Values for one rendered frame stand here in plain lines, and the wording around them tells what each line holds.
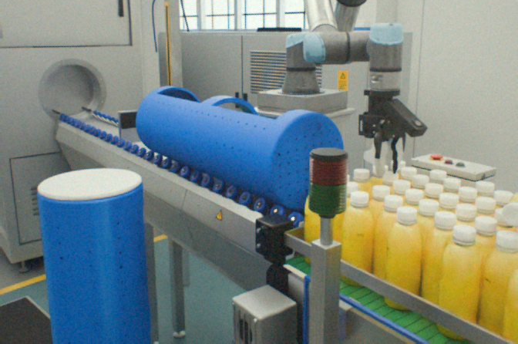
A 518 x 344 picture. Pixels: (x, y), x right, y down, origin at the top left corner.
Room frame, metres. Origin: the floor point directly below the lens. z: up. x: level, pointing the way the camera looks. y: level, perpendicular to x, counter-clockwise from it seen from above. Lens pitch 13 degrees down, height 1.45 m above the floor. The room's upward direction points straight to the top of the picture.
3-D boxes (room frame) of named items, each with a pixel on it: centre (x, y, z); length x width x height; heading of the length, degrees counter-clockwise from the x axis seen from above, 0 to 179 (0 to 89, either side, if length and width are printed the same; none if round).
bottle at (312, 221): (1.16, -0.13, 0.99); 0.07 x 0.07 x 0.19
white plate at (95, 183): (1.38, 0.50, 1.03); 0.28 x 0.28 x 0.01
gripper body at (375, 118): (1.21, -0.28, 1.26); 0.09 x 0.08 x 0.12; 38
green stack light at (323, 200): (0.81, -0.10, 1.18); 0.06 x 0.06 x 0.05
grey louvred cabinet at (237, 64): (3.92, 0.01, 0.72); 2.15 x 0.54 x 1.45; 46
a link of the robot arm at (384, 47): (1.21, -0.28, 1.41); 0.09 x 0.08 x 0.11; 1
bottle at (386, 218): (1.03, -0.27, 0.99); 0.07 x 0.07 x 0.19
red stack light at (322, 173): (0.81, -0.10, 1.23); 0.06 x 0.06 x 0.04
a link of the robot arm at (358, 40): (1.31, -0.26, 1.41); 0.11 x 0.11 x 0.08; 1
